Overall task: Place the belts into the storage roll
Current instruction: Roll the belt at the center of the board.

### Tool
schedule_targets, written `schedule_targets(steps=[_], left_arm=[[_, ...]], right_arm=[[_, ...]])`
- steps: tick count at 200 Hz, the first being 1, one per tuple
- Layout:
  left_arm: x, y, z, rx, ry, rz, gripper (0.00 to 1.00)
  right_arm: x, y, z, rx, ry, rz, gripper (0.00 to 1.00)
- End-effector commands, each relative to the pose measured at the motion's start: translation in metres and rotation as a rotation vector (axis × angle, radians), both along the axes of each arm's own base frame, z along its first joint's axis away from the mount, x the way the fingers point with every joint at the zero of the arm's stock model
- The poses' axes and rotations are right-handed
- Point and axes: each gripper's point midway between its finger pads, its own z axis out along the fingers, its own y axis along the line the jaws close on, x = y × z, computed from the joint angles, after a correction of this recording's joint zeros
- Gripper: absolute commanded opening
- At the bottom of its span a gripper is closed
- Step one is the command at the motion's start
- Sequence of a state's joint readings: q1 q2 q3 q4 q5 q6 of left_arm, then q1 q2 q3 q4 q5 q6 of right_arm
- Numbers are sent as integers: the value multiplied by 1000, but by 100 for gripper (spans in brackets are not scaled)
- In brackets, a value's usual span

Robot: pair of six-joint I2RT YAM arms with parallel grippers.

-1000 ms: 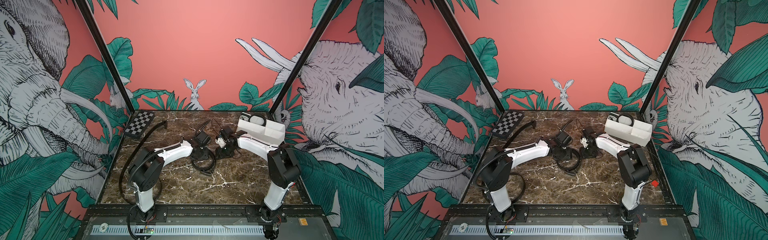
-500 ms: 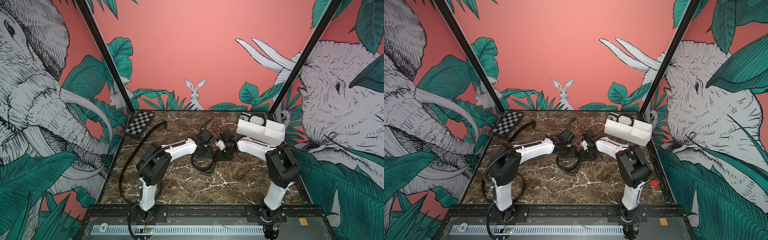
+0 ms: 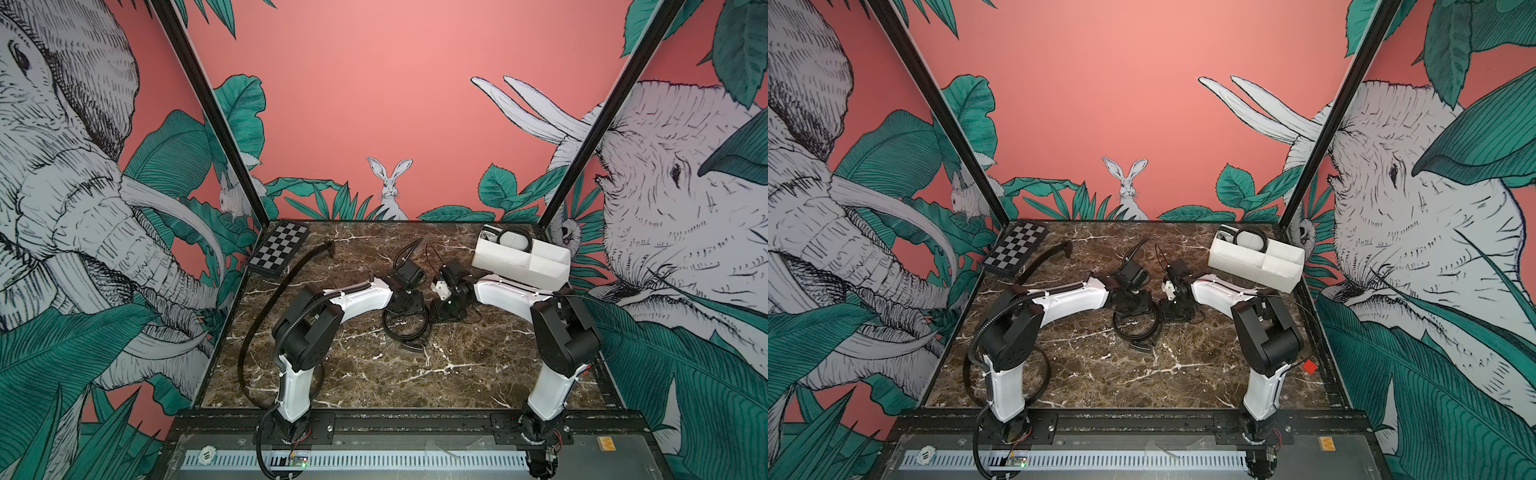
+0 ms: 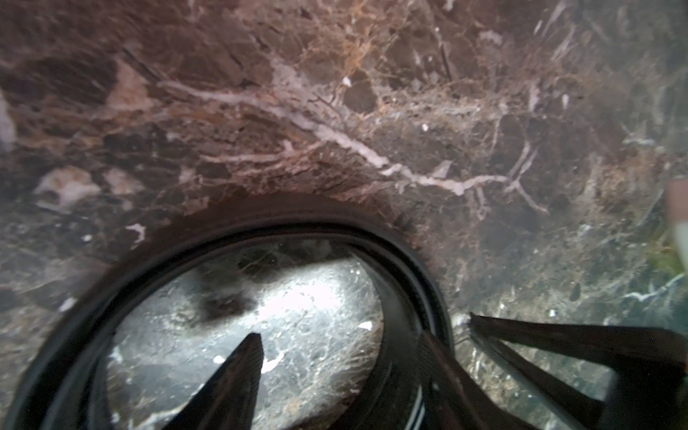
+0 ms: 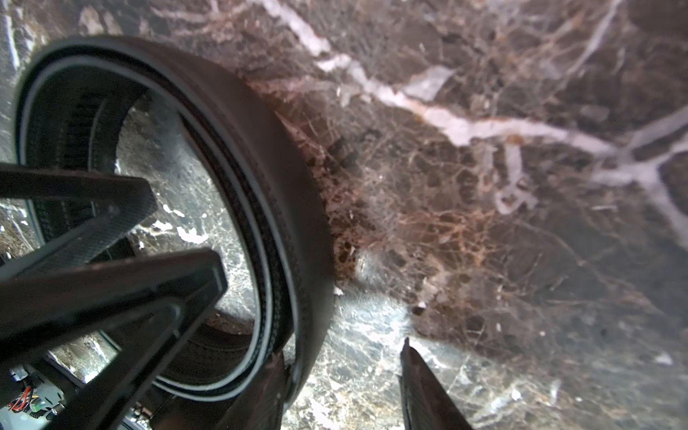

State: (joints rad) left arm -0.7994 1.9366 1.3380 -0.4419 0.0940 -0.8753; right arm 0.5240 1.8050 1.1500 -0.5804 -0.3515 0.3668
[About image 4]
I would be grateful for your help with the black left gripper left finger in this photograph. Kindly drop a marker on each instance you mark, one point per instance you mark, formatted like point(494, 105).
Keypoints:
point(229, 397)

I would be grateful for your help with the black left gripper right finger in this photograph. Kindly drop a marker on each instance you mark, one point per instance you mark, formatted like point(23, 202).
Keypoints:
point(451, 398)

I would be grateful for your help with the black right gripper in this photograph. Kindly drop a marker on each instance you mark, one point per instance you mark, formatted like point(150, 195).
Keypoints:
point(649, 363)

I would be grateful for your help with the black belt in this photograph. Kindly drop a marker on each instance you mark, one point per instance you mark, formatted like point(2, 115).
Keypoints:
point(65, 385)

